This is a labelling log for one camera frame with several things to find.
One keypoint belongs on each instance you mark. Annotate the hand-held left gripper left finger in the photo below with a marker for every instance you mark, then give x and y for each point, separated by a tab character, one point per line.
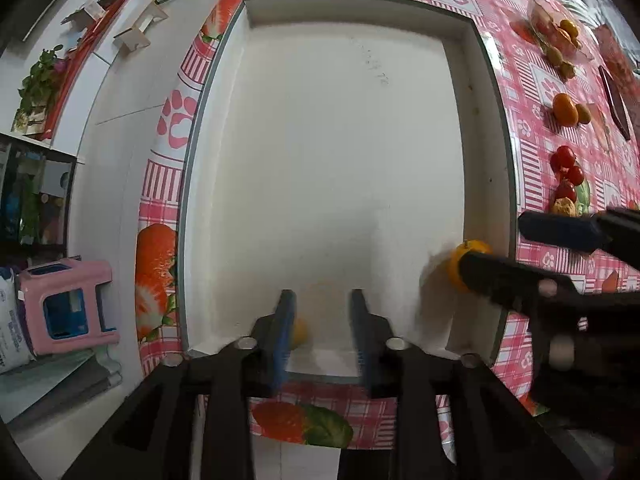
285	330

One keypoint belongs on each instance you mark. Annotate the green potted plant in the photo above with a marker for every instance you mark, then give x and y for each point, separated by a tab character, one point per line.
40	80

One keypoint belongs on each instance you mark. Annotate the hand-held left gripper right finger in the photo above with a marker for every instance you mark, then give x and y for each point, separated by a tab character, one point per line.
361	330

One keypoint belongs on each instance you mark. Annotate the dark smartphone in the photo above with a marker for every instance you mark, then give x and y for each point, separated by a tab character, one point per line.
615	105

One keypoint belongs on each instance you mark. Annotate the walnut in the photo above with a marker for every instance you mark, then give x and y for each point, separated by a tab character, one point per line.
563	206

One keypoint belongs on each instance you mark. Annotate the small yellow round fruit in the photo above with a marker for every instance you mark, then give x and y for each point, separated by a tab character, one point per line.
301	332

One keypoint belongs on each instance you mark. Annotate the white square tray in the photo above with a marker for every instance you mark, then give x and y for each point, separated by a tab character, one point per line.
325	160

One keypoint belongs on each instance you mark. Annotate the white cardboard bracket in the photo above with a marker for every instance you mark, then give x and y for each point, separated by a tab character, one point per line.
87	10
137	32

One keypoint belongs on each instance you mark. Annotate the olive green round fruit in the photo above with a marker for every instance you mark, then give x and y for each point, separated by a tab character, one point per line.
568	70
583	113
554	55

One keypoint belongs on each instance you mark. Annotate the white printed sack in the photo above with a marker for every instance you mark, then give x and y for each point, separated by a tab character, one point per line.
12	325

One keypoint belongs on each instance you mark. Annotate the orange mandarin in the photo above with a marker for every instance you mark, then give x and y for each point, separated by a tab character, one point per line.
565	109

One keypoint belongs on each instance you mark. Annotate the yellow kumquat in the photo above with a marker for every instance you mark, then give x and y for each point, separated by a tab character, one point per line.
570	29

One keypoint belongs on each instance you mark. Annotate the dark glass cabinet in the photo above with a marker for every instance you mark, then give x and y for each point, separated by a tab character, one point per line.
30	195

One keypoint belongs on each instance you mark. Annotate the pink plastic stool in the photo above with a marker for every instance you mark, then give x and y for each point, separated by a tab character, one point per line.
65	275

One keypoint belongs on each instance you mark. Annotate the clear bag of fruits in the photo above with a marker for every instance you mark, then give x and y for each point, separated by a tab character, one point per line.
540	10

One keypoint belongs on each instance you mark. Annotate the small orange citrus fruit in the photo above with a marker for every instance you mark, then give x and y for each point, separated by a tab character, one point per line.
454	267

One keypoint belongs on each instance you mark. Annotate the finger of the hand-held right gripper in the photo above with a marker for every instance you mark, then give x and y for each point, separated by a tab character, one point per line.
555	229
505	275

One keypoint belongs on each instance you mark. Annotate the pink printed tablecloth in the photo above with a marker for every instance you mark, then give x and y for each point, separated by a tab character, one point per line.
525	10

